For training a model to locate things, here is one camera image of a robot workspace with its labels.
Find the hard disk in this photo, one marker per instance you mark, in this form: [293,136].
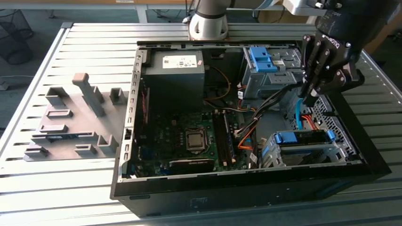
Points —
[311,136]

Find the grey metal drive cage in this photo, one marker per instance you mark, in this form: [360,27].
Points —
[277,80]

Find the CPU socket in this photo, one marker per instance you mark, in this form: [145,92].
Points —
[197,148]

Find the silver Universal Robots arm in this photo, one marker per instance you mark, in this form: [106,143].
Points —
[208,26]

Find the white frame wooden desk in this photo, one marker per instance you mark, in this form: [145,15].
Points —
[141,14]

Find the silver CPU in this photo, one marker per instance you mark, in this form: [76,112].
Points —
[196,140]

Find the RAM stick with label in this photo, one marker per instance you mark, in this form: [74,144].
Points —
[60,137]

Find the black open PC case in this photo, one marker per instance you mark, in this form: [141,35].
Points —
[220,195]

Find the grey floor box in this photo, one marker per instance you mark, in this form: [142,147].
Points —
[3,86]

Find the green motherboard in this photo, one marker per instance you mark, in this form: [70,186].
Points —
[164,141]

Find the blue plastic drive latch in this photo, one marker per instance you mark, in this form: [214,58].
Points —
[263,67]

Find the metal disk bay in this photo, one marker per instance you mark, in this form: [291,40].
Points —
[315,147]

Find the black mesh waste basket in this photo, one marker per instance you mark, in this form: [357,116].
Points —
[15,47]

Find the grey parts rack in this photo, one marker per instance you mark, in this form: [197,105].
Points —
[76,122]

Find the brown wooden cabinet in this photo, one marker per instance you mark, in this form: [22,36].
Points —
[395,30]

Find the black graphics card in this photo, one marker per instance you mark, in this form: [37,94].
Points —
[192,164]

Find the grey power supply unit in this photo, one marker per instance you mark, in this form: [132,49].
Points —
[176,80]

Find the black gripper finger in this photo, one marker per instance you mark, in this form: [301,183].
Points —
[345,80]
[317,66]

